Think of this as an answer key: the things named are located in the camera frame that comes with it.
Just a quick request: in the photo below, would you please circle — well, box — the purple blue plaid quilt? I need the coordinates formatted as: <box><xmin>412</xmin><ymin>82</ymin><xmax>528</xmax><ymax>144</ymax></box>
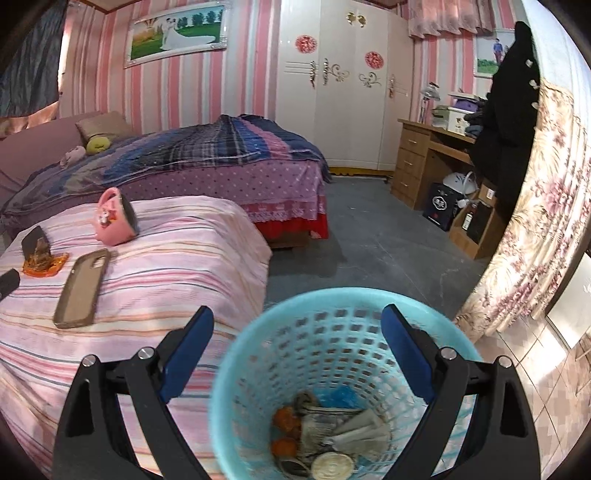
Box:
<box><xmin>2</xmin><ymin>114</ymin><xmax>331</xmax><ymax>217</ymax></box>

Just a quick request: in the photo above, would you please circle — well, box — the floral curtain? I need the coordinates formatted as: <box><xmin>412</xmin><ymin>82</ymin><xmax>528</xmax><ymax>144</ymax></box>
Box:
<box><xmin>455</xmin><ymin>78</ymin><xmax>591</xmax><ymax>344</ymax></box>

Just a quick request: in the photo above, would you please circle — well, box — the black hanging coat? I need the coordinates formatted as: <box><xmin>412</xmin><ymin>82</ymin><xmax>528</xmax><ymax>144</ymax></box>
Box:
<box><xmin>470</xmin><ymin>21</ymin><xmax>542</xmax><ymax>227</ymax></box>

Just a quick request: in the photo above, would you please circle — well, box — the pink curtain valance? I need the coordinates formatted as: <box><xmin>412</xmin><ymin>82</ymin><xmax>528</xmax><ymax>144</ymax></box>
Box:
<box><xmin>409</xmin><ymin>0</ymin><xmax>497</xmax><ymax>40</ymax></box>

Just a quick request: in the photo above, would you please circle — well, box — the small framed picture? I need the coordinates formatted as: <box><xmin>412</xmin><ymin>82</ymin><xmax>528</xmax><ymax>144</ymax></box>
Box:
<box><xmin>474</xmin><ymin>28</ymin><xmax>515</xmax><ymax>78</ymax></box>

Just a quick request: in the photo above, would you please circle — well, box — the framed wedding picture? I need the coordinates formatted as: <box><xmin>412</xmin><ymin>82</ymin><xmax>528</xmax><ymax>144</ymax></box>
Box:
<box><xmin>124</xmin><ymin>1</ymin><xmax>230</xmax><ymax>69</ymax></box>

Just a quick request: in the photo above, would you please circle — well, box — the pink plush toy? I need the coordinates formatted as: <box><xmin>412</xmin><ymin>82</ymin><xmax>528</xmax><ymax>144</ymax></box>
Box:
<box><xmin>59</xmin><ymin>145</ymin><xmax>87</xmax><ymax>166</ymax></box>

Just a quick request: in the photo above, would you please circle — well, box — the wooden crate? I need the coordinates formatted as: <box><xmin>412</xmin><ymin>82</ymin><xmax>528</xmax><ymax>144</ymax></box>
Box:
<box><xmin>449</xmin><ymin>196</ymin><xmax>509</xmax><ymax>260</ymax></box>

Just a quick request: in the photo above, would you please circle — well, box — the mauve pillow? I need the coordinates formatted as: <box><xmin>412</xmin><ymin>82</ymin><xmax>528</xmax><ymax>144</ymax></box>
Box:
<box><xmin>75</xmin><ymin>111</ymin><xmax>134</xmax><ymax>146</ymax></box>

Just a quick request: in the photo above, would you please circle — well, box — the pink cartoon cup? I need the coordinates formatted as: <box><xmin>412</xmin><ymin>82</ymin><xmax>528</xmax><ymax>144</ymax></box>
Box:
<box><xmin>95</xmin><ymin>187</ymin><xmax>139</xmax><ymax>245</ymax></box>

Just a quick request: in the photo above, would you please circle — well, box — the orange snack wrapper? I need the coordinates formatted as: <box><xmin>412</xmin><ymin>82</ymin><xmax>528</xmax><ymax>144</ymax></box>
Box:
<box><xmin>22</xmin><ymin>251</ymin><xmax>70</xmax><ymax>278</ymax></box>

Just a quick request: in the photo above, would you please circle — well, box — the dark blue bag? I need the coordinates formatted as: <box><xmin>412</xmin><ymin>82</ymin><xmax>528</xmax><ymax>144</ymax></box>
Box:
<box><xmin>422</xmin><ymin>182</ymin><xmax>465</xmax><ymax>232</ymax></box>

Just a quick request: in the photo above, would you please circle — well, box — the cream jar lid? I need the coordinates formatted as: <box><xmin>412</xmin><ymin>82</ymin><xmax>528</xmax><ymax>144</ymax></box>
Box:
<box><xmin>311</xmin><ymin>452</ymin><xmax>354</xmax><ymax>480</ymax></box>

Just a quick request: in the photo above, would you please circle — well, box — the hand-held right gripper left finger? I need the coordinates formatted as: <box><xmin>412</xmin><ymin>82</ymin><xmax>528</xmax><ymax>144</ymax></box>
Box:
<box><xmin>53</xmin><ymin>305</ymin><xmax>215</xmax><ymax>480</ymax></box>

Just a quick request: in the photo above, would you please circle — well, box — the white box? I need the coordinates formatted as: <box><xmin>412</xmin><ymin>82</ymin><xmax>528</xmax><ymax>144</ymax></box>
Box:
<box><xmin>434</xmin><ymin>104</ymin><xmax>485</xmax><ymax>136</ymax></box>

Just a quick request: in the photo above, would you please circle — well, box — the yellow-green plush toy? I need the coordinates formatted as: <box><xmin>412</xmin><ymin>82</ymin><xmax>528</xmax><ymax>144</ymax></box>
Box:
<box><xmin>86</xmin><ymin>135</ymin><xmax>114</xmax><ymax>156</ymax></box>

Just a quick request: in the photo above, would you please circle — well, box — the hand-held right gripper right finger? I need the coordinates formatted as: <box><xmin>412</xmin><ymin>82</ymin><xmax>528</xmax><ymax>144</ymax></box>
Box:
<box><xmin>380</xmin><ymin>304</ymin><xmax>542</xmax><ymax>480</ymax></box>

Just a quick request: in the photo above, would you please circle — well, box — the pink striped bed sheet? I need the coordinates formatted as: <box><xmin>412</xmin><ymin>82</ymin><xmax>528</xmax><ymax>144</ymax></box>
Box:
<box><xmin>0</xmin><ymin>196</ymin><xmax>273</xmax><ymax>480</ymax></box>

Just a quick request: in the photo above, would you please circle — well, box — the purple dotted bed sheet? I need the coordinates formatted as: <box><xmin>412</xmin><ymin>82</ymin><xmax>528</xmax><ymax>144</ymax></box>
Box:
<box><xmin>122</xmin><ymin>159</ymin><xmax>329</xmax><ymax>241</ymax></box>

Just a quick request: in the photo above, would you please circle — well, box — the desk lamp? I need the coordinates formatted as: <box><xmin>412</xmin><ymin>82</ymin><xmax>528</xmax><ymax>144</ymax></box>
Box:
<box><xmin>418</xmin><ymin>82</ymin><xmax>439</xmax><ymax>124</ymax></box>

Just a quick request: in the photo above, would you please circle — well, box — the orange tangerine peel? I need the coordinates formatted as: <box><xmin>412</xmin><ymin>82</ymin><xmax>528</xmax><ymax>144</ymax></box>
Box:
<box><xmin>272</xmin><ymin>406</ymin><xmax>303</xmax><ymax>435</ymax></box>

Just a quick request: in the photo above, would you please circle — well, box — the grey foil snack packet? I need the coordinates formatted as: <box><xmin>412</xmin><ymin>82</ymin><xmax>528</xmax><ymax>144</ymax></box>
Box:
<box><xmin>298</xmin><ymin>406</ymin><xmax>356</xmax><ymax>455</ymax></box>

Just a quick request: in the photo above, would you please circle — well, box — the black smartphone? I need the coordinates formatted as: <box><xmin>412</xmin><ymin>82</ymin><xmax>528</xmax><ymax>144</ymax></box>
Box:
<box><xmin>21</xmin><ymin>225</ymin><xmax>49</xmax><ymax>259</ymax></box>

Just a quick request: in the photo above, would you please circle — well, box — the mauve sofa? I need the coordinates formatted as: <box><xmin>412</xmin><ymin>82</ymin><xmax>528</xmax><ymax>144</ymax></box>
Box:
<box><xmin>0</xmin><ymin>111</ymin><xmax>105</xmax><ymax>199</ymax></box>

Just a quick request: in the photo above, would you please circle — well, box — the brown phone case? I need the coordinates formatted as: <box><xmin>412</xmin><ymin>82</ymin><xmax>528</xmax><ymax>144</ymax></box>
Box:
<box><xmin>52</xmin><ymin>248</ymin><xmax>112</xmax><ymax>329</ymax></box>

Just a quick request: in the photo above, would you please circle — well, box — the blue plastic basket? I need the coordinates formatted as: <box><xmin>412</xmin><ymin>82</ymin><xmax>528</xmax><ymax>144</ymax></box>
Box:
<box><xmin>209</xmin><ymin>288</ymin><xmax>485</xmax><ymax>480</ymax></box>

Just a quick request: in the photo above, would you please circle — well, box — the white helmet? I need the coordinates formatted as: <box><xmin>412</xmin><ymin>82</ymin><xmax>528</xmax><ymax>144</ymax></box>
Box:
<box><xmin>441</xmin><ymin>171</ymin><xmax>478</xmax><ymax>197</ymax></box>

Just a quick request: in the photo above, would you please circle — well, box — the white wardrobe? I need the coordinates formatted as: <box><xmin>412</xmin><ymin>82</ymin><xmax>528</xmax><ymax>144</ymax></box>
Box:
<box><xmin>276</xmin><ymin>0</ymin><xmax>415</xmax><ymax>172</ymax></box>

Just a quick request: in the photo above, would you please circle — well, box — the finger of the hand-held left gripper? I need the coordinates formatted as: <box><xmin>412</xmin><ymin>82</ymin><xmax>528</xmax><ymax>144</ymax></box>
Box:
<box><xmin>0</xmin><ymin>269</ymin><xmax>21</xmax><ymax>303</ymax></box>

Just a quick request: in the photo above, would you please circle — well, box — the blue plastic bag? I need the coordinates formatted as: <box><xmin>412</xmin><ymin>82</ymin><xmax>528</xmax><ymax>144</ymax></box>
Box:
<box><xmin>318</xmin><ymin>387</ymin><xmax>363</xmax><ymax>411</ymax></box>

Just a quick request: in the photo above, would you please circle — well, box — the wooden desk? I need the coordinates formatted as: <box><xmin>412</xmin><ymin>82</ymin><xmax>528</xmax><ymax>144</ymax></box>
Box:
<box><xmin>390</xmin><ymin>119</ymin><xmax>476</xmax><ymax>210</ymax></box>

